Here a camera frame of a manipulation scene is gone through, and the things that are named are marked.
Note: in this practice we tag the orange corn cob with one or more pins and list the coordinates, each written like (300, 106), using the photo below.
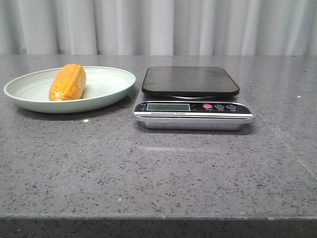
(68, 84)

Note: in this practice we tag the white curtain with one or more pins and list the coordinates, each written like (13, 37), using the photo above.
(159, 27)

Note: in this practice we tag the silver black kitchen scale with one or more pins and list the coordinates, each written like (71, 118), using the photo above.
(191, 98)

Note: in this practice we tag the pale green plate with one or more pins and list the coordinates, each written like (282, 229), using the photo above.
(104, 86)

